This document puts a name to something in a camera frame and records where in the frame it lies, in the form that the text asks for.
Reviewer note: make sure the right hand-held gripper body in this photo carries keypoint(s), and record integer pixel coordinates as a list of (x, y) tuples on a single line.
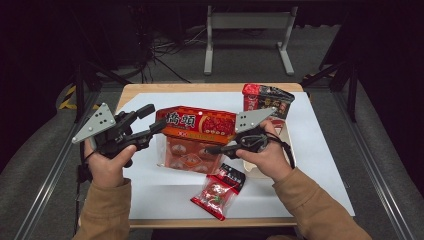
[(250, 140)]

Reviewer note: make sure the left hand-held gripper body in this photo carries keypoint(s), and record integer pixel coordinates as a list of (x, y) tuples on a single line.
[(96, 123)]

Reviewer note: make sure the orange clear seasoning packet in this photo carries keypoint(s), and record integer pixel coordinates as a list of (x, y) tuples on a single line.
[(196, 133)]

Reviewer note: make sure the white divided plastic container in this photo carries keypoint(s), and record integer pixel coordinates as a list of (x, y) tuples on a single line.
[(249, 170)]

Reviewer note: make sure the large red black soup packet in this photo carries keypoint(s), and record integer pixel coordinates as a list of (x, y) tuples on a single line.
[(266, 98)]

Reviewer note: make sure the person's right hand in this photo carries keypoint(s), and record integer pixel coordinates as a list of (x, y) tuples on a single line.
[(270, 160)]

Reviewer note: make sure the person's left hand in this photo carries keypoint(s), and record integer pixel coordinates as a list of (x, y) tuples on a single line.
[(106, 170)]

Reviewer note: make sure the yellow black hazard tape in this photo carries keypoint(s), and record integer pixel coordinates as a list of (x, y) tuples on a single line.
[(68, 100)]

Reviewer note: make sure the black metal stand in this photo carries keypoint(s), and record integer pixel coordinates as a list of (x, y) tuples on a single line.
[(351, 90), (79, 90)]

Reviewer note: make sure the small red black clear packet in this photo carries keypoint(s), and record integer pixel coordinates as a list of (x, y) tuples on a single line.
[(216, 195)]

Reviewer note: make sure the white table sheet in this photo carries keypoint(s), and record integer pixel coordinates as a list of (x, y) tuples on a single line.
[(160, 196)]

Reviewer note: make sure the aluminium floor rail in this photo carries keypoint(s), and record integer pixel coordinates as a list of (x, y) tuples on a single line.
[(50, 173), (383, 186)]

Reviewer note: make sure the white metal stand frame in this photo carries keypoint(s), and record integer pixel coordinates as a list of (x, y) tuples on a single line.
[(208, 43)]

